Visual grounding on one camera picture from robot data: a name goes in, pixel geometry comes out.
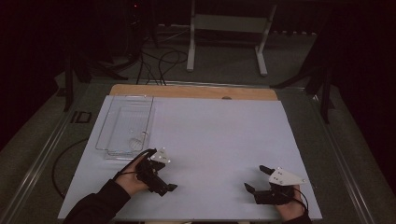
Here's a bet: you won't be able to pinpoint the black rectangular floor frame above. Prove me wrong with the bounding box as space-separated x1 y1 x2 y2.
70 110 93 125

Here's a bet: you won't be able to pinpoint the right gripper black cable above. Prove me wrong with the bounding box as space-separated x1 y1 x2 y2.
292 187 310 213

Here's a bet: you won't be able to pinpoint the clear plastic container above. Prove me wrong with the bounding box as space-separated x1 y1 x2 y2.
94 94 155 161

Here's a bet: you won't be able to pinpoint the black tripod stand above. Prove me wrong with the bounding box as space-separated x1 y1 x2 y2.
270 18 336 125
60 46 129 113

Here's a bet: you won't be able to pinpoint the metal floor rail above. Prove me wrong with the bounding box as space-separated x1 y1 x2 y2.
0 81 92 224
306 91 376 224

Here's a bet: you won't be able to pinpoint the white metal stand frame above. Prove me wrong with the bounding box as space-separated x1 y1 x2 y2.
186 0 278 77

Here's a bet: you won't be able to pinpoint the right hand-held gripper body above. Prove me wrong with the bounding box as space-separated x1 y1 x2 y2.
253 167 306 205

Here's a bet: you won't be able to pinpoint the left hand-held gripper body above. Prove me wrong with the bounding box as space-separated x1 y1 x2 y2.
136 147 171 197

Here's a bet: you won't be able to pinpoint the black floor cable loop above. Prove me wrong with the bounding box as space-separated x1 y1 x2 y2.
51 137 90 201

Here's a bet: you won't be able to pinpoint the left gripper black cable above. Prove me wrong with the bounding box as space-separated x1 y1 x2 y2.
112 149 151 182

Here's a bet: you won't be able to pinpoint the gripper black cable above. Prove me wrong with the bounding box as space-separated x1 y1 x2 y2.
292 187 310 213
112 149 151 182

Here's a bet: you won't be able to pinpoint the person's right hand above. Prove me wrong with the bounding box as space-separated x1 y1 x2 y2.
275 185 306 222

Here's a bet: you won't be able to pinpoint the person's left hand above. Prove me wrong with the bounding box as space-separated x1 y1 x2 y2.
115 157 149 198

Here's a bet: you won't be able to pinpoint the white table cover board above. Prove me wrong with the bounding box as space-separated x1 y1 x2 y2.
57 94 323 222

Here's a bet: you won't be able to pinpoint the black floor cables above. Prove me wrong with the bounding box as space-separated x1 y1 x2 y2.
135 49 189 86

